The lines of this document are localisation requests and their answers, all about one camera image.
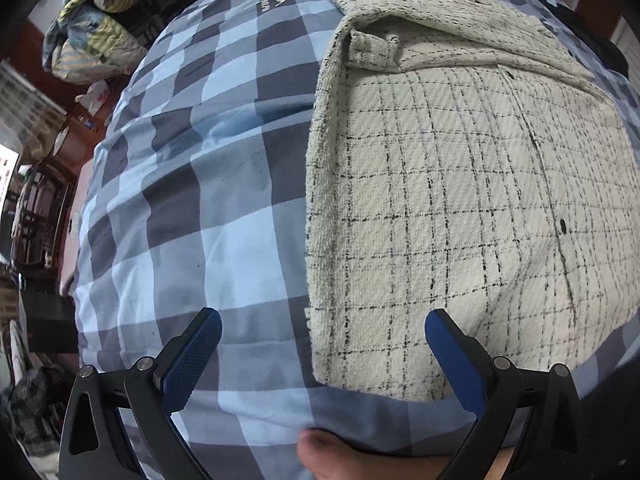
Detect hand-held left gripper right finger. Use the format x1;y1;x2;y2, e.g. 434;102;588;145
424;308;601;480

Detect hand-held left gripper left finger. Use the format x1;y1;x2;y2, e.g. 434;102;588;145
59;306;223;480

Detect cream plaid shirt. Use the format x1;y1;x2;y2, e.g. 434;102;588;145
304;0;640;403

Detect person's left hand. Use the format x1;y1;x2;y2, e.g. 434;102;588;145
296;429;466;480

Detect pink mattress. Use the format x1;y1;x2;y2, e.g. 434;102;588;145
59;160;96;296

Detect black box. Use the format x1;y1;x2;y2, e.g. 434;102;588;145
19;272;78;353

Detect dark plaid cloth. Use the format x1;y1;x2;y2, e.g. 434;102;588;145
0;365;68;458

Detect blue checkered blanket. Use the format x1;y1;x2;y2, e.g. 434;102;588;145
70;0;640;480

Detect wooden chair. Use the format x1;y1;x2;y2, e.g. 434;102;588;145
10;160;76;266

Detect white plastic bag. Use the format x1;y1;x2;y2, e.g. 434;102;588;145
75;80;113;113

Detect pile of patterned bedding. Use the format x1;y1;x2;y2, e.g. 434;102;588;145
42;0;201;81

